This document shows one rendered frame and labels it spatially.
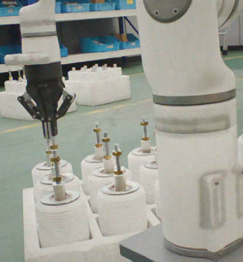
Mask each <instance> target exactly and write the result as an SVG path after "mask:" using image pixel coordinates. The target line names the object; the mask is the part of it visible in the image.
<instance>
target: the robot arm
mask: <svg viewBox="0 0 243 262"><path fill-rule="evenodd" d="M242 6H243V0H136V11H137V23H138V32H139V38H140V47H141V56H142V61H143V68H144V74H145V76H146V79H147V81H148V83H149V85H150V87H151V90H152V100H153V106H154V122H155V139H156V148H157V164H158V181H159V197H160V206H161V220H162V236H163V243H164V246H165V247H166V248H167V249H169V250H170V251H172V252H174V253H176V254H179V255H181V256H186V257H194V258H208V259H211V260H213V261H217V260H219V259H220V258H222V257H223V256H225V255H227V254H228V253H230V252H232V251H234V250H235V249H237V248H240V247H241V246H243V164H238V145H237V109H236V85H235V75H234V73H233V71H232V70H230V69H229V68H228V67H227V66H226V65H225V64H224V62H223V59H222V57H221V53H220V42H219V35H218V31H219V30H221V29H223V28H225V27H227V26H228V25H230V24H231V23H232V22H233V21H234V20H235V19H236V18H237V16H238V15H239V12H240V10H241V8H242ZM19 20H20V29H21V35H22V54H16V55H6V56H5V58H4V59H5V66H21V65H24V69H25V78H26V81H27V84H26V91H25V92H24V93H23V94H22V95H21V96H19V97H18V101H19V102H20V104H21V105H22V106H23V107H24V108H25V109H26V110H27V112H28V113H29V114H30V116H31V117H32V118H34V119H38V120H40V121H41V122H42V125H43V134H44V136H45V137H46V139H55V138H56V136H57V134H58V129H57V119H59V118H60V117H62V116H64V115H65V113H66V112H67V110H68V108H69V107H70V106H71V104H72V102H73V101H74V100H75V98H76V97H77V95H76V94H75V93H70V92H69V91H67V90H66V89H65V84H64V83H63V74H62V67H61V57H60V47H59V44H58V38H57V35H56V34H57V30H56V23H55V0H39V1H38V2H37V3H35V4H33V5H29V6H25V7H23V8H22V9H21V10H20V11H19ZM62 95H63V97H62V100H63V102H62V104H61V105H60V107H59V109H58V110H57V108H58V101H59V100H60V98H61V96H62ZM31 100H33V101H34V102H35V103H36V105H35V104H34V103H33V102H32V101H31Z"/></svg>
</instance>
